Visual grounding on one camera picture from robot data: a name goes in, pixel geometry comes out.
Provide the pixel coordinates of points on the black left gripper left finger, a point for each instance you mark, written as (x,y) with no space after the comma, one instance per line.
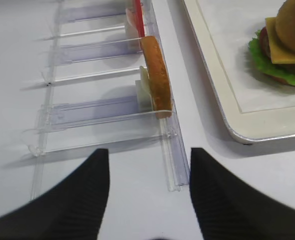
(71,210)

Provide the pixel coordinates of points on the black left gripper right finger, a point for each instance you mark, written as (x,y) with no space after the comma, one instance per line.
(227,208)

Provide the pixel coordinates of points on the sesame top bun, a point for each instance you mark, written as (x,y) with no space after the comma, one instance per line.
(285,24)

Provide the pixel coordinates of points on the orange cheese slice on burger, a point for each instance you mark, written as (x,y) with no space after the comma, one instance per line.
(279,54)

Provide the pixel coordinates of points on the green lettuce under burger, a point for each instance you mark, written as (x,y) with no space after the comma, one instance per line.
(263,64)

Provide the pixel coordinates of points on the red tomato slice in rack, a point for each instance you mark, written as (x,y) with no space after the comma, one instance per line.
(138,17)

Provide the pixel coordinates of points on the cream rectangular metal tray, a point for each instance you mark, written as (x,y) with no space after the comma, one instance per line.
(245,128)

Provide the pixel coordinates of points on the clear acrylic left rack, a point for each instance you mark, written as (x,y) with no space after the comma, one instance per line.
(89,72)

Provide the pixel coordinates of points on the bottom bun in burger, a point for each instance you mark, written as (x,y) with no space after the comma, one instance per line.
(280,80)

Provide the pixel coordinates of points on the brown bun half left rack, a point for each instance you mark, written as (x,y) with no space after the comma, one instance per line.
(158,81)

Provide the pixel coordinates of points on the brown patty in burger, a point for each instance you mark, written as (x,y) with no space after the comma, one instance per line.
(265,48)

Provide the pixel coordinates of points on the white paper tray liner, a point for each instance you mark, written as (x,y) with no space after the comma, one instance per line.
(232,24)

